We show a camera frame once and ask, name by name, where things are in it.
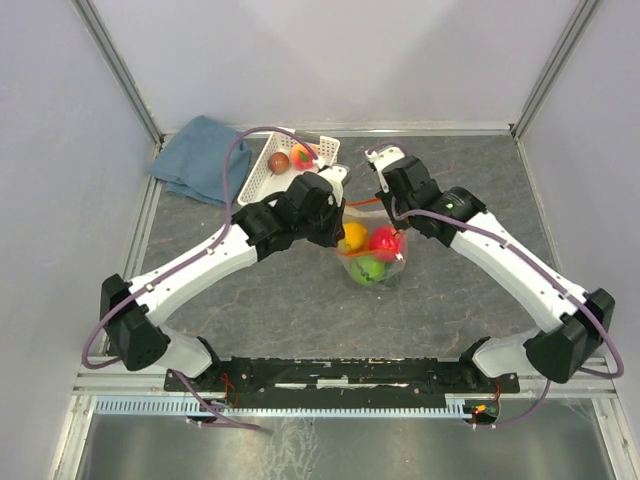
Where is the yellow lemon toy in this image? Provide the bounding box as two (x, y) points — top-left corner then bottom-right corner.
(339, 222), (368, 253)

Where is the clear zip top bag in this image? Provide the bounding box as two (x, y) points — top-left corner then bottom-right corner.
(334, 198), (408, 289)

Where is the green watermelon toy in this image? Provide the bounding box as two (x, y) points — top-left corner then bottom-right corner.
(349, 255), (386, 286)

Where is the red pomegranate toy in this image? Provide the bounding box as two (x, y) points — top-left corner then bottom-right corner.
(369, 226), (406, 262)

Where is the white plastic basket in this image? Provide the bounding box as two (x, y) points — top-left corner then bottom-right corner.
(237, 129), (340, 206)

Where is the dark green avocado toy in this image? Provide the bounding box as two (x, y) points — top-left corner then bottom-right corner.
(381, 275), (399, 289)

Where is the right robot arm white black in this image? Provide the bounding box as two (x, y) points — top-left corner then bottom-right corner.
(368, 147), (615, 391)

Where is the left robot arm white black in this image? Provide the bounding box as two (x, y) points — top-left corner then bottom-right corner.
(100, 165), (349, 390)

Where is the peach fruit toy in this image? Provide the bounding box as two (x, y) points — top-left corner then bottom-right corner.
(289, 144), (314, 171)

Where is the brown kiwi toy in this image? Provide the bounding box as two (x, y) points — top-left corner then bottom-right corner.
(268, 152), (290, 175)

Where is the blue folded cloth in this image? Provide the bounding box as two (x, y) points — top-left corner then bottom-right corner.
(149, 116), (252, 206)

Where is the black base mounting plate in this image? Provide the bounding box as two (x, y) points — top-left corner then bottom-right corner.
(191, 357), (520, 410)

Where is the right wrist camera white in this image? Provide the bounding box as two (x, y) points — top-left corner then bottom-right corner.
(365, 141), (407, 172)

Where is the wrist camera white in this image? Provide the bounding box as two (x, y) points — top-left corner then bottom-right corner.
(365, 141), (407, 172)
(317, 163), (350, 203)

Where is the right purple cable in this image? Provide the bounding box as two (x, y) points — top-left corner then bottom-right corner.
(367, 139), (626, 430)

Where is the purple cable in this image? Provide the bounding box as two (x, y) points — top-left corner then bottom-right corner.
(80, 126), (326, 431)
(367, 139), (626, 430)

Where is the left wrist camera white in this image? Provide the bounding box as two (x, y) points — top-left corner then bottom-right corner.
(317, 163), (350, 203)

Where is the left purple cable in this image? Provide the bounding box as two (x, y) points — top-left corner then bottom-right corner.
(80, 126), (326, 431)

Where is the aluminium frame rail front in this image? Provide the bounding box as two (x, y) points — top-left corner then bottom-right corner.
(74, 355), (617, 401)

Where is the light blue cable duct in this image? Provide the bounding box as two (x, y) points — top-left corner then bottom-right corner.
(94, 396), (471, 420)

